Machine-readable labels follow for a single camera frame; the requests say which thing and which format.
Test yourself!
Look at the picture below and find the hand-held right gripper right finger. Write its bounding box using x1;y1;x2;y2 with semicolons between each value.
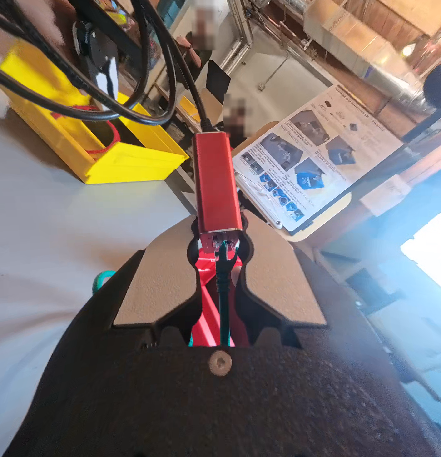
236;210;328;344

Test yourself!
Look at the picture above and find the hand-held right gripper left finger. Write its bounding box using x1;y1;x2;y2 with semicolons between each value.
113;214;205;338

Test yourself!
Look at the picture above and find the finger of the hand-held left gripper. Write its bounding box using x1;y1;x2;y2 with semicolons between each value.
95;59;119;112

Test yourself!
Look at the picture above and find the red ethernet cable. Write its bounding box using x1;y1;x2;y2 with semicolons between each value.
51;104;121;155

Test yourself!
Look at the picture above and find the green ethernet cable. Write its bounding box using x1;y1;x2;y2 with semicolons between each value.
92;240;239;348

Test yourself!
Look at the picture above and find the red plastic bin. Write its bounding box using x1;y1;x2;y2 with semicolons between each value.
190;246;250;348

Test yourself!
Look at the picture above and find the yellow plastic bin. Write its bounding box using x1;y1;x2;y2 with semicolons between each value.
0;39;190;184

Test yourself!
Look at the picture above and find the black ethernet cable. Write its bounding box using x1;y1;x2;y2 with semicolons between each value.
0;0;215;133

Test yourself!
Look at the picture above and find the red ethernet adapter box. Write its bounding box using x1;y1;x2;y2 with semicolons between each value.
192;131;243;256

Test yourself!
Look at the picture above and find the studio light panel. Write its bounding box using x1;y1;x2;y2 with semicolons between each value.
401;206;441;294

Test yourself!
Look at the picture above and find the silver ventilation duct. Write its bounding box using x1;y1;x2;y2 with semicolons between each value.
302;0;431;104

